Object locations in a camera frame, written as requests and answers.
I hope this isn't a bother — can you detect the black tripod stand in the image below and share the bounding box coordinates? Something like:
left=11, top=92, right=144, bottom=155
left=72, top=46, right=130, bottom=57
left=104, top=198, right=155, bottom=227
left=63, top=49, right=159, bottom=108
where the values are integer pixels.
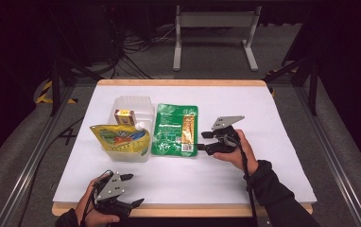
left=47, top=55, right=105, bottom=117
left=263, top=55, right=320, bottom=117

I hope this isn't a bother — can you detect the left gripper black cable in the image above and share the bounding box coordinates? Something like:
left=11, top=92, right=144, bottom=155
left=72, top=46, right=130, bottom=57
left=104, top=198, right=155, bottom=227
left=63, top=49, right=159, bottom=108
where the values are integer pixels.
left=79, top=169, right=115, bottom=227

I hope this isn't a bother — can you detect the yellow black hazard tape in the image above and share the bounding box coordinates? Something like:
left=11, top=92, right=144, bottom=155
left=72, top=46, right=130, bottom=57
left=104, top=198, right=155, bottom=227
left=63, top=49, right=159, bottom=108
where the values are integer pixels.
left=35, top=79, right=78, bottom=105

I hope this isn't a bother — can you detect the aluminium floor rail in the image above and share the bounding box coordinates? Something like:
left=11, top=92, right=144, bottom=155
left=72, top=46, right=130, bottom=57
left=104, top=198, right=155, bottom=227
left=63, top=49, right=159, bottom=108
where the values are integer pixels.
left=294, top=84, right=361, bottom=227
left=0, top=84, right=77, bottom=227

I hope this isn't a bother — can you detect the white table sheet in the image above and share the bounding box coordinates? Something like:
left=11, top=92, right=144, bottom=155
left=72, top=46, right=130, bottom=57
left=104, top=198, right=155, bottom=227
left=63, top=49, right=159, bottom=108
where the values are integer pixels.
left=52, top=84, right=318, bottom=205

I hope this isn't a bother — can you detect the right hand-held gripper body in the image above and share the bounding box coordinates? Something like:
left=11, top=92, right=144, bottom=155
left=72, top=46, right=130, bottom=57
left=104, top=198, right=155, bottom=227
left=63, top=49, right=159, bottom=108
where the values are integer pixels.
left=206, top=114, right=246, bottom=156

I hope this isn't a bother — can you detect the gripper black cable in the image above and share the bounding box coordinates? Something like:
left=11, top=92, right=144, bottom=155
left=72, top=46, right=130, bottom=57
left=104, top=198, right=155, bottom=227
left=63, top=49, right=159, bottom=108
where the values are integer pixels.
left=230, top=133, right=259, bottom=227
left=79, top=169, right=115, bottom=227

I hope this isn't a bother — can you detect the small yellow red box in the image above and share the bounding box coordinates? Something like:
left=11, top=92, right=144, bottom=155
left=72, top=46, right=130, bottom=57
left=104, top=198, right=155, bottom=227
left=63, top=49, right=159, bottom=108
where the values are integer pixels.
left=113, top=108, right=137, bottom=127

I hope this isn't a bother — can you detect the person's right hand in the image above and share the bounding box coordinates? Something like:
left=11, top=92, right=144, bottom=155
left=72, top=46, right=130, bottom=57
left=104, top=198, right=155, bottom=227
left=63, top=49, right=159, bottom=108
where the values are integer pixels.
left=213, top=129, right=260, bottom=178

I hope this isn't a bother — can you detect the green snack packet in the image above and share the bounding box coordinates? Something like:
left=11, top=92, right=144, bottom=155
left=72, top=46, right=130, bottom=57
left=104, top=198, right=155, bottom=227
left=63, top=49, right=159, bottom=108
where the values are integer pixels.
left=150, top=102, right=199, bottom=158

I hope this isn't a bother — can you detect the wooden table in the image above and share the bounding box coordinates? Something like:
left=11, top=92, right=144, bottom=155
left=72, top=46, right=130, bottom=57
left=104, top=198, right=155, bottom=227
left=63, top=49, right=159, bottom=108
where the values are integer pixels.
left=51, top=79, right=315, bottom=218

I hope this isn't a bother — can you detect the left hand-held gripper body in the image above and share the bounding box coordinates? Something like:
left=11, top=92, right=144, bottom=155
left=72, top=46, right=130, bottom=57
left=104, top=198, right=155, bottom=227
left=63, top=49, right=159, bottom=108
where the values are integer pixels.
left=93, top=170, right=133, bottom=218

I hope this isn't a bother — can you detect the white metal frame stand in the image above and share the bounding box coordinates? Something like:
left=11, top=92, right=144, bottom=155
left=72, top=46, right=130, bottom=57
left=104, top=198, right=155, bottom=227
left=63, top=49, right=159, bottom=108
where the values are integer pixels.
left=172, top=4, right=263, bottom=72

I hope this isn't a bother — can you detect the translucent plastic container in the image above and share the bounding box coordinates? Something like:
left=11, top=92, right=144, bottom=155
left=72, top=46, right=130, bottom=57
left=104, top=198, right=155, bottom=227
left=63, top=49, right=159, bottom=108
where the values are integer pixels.
left=107, top=95, right=156, bottom=164

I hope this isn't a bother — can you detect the person's left hand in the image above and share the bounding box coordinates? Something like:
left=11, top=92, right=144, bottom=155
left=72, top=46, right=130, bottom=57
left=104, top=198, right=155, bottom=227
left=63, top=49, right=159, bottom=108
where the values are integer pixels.
left=75, top=177, right=121, bottom=227

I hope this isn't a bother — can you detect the bundle of floor cables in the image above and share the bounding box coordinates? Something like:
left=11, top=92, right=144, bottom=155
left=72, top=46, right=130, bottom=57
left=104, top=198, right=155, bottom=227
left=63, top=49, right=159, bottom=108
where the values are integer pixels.
left=104, top=18, right=178, bottom=80

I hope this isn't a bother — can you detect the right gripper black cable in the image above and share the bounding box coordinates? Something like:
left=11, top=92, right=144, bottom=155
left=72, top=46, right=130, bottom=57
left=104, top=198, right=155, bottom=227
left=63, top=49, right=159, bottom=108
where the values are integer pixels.
left=230, top=133, right=259, bottom=227

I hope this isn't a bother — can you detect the black floor cable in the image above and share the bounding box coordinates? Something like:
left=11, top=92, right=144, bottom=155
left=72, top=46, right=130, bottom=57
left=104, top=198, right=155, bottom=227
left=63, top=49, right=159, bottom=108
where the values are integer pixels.
left=17, top=116, right=86, bottom=227

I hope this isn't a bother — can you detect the yellow snack packet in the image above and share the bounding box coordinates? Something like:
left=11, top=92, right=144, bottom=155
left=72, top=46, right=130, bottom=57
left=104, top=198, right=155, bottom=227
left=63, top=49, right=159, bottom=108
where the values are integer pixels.
left=89, top=123, right=151, bottom=157

